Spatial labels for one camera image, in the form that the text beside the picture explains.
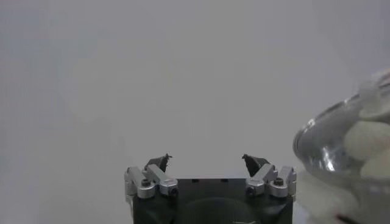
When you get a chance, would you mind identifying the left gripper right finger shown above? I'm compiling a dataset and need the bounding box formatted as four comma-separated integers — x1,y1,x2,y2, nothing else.
242,153,298,198

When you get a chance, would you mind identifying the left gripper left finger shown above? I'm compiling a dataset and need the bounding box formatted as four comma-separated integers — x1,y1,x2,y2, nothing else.
124,153,179,200

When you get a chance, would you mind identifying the round glass lid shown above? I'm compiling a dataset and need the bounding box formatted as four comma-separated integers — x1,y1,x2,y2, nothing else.
292,68,390,184

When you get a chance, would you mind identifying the white steamed baozi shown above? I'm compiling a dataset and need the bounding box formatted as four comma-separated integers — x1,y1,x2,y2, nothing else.
344,120,390,162

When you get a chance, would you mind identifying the white electric cooker base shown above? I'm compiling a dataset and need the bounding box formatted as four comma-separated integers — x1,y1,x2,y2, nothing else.
295,172,390,224

